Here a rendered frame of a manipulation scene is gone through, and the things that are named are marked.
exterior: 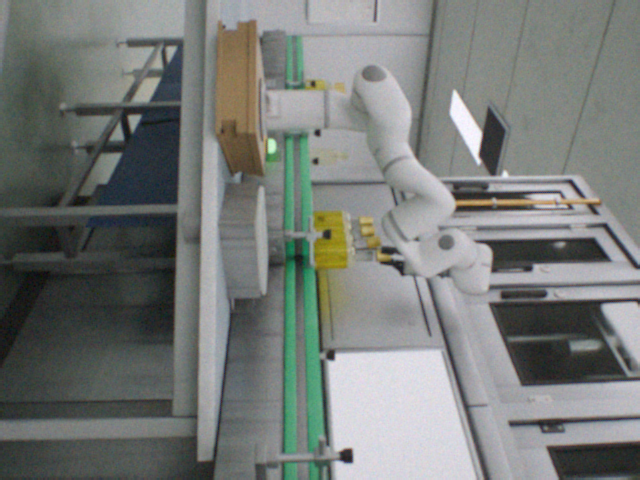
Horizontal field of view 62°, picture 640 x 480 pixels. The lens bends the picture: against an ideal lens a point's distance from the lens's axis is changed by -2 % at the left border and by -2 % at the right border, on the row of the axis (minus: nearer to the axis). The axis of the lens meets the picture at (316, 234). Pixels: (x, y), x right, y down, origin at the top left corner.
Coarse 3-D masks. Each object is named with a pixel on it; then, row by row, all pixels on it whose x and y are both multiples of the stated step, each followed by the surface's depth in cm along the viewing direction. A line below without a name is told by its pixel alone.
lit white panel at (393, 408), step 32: (384, 352) 148; (416, 352) 148; (352, 384) 140; (384, 384) 140; (416, 384) 140; (448, 384) 140; (352, 416) 132; (384, 416) 132; (416, 416) 132; (448, 416) 132; (384, 448) 125; (416, 448) 125; (448, 448) 125
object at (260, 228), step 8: (264, 200) 134; (256, 208) 124; (264, 208) 135; (256, 216) 120; (264, 216) 136; (256, 224) 119; (264, 224) 137; (256, 232) 119; (264, 232) 139; (256, 240) 121; (264, 240) 140; (264, 248) 142; (264, 256) 142; (264, 264) 139; (264, 272) 137; (264, 280) 127; (264, 288) 129
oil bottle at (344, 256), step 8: (320, 248) 161; (328, 248) 161; (336, 248) 161; (344, 248) 161; (352, 248) 161; (320, 256) 158; (328, 256) 158; (336, 256) 158; (344, 256) 158; (352, 256) 159; (320, 264) 160; (328, 264) 160; (336, 264) 160; (344, 264) 160; (352, 264) 161
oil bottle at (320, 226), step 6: (318, 222) 171; (324, 222) 171; (330, 222) 171; (336, 222) 171; (342, 222) 171; (348, 222) 171; (318, 228) 168; (324, 228) 168; (330, 228) 168; (336, 228) 168; (342, 228) 168; (348, 228) 168
